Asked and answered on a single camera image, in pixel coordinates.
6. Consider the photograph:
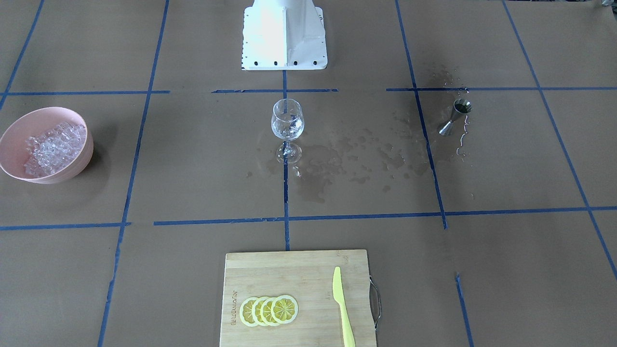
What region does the steel double jigger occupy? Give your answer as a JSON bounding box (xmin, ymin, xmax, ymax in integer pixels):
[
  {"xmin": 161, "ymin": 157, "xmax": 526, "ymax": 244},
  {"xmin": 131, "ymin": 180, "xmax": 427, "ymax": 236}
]
[{"xmin": 438, "ymin": 98, "xmax": 472, "ymax": 136}]

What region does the clear wine glass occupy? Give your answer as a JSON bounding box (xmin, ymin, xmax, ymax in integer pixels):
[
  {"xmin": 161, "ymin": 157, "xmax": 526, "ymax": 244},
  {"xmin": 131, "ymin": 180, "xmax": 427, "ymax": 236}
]
[{"xmin": 271, "ymin": 98, "xmax": 305, "ymax": 165}]

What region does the clear ice cubes pile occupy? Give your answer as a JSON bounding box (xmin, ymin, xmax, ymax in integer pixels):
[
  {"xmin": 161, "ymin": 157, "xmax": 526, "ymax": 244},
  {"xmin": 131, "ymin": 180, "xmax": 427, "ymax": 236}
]
[{"xmin": 24, "ymin": 121, "xmax": 87, "ymax": 178}]

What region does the bamboo cutting board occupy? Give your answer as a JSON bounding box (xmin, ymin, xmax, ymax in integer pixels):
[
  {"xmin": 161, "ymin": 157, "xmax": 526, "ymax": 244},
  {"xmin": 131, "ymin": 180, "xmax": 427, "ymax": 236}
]
[{"xmin": 219, "ymin": 250, "xmax": 377, "ymax": 347}]

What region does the lemon slice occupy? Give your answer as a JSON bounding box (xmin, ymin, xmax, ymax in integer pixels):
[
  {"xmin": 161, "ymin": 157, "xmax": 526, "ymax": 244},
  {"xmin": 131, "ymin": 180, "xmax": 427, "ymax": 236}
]
[
  {"xmin": 259, "ymin": 297, "xmax": 280, "ymax": 327},
  {"xmin": 271, "ymin": 294, "xmax": 299, "ymax": 324},
  {"xmin": 251, "ymin": 296, "xmax": 270, "ymax": 326},
  {"xmin": 240, "ymin": 296, "xmax": 258, "ymax": 327}
]

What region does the yellow plastic knife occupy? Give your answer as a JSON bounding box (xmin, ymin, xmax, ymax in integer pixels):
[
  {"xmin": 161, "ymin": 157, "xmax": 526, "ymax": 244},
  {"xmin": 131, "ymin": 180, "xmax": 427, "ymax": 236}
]
[{"xmin": 331, "ymin": 266, "xmax": 356, "ymax": 347}]

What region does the pink bowl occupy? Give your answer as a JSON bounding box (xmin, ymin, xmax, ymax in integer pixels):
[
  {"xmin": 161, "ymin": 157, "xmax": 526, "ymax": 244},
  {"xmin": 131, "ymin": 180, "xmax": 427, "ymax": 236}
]
[{"xmin": 0, "ymin": 107, "xmax": 94, "ymax": 184}]

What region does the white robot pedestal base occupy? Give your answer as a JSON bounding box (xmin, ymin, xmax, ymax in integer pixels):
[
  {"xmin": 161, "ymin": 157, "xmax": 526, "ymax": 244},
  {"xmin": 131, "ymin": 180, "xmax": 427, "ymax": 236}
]
[{"xmin": 241, "ymin": 0, "xmax": 328, "ymax": 71}]

